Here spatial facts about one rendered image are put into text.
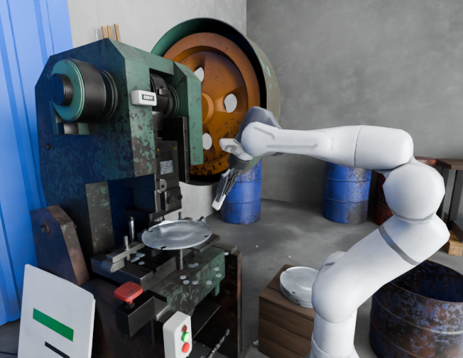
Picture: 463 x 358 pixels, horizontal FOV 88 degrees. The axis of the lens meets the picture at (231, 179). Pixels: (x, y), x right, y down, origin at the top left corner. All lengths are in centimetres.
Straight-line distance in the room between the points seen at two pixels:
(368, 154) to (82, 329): 120
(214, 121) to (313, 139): 75
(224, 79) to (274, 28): 334
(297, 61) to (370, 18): 103
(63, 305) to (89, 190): 51
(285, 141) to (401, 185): 27
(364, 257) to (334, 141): 29
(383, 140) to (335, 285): 36
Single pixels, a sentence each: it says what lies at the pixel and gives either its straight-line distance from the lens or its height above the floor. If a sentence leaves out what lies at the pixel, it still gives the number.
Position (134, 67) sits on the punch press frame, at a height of 141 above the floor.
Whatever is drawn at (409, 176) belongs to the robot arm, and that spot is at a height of 111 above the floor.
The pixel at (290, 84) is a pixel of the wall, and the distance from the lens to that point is 425.
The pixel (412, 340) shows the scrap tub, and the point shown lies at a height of 23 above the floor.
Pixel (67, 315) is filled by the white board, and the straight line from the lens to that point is 134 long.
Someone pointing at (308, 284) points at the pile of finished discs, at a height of 40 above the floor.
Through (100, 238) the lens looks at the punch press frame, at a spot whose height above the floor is 76.
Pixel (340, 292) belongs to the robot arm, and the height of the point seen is 83.
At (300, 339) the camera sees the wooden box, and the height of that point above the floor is 20.
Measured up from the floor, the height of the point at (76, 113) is 126.
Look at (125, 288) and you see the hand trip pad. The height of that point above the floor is 76.
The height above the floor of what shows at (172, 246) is 78.
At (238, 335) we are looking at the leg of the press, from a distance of 150.
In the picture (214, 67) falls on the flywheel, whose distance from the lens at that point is 134.
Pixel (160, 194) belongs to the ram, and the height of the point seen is 96.
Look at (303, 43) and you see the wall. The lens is 435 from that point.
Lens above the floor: 120
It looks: 11 degrees down
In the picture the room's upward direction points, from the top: straight up
